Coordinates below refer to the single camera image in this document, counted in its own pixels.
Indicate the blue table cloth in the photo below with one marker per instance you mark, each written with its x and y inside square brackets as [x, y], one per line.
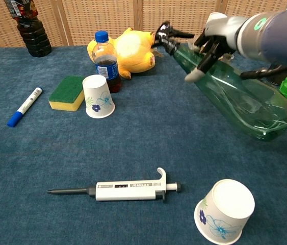
[143, 143]

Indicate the green and yellow sponge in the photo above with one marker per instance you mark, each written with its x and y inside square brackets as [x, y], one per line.
[66, 89]

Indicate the green spray bottle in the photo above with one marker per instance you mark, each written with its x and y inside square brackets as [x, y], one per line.
[247, 102]

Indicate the yellow plush duck toy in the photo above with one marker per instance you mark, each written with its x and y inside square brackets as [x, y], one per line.
[135, 51]

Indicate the white lab pipette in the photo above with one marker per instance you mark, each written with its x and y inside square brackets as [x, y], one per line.
[125, 191]

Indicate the large dark tea bottle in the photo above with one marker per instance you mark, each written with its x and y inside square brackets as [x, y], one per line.
[35, 38]

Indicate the small blue-capped cola bottle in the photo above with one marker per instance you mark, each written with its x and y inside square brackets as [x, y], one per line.
[105, 69]

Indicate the bamboo folding screen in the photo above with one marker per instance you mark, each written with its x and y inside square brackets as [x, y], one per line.
[87, 20]

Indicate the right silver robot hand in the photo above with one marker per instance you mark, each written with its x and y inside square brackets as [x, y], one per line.
[227, 35]

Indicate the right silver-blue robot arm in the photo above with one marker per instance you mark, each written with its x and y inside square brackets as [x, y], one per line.
[281, 33]

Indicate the blue whiteboard marker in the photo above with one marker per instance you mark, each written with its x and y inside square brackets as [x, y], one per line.
[26, 106]

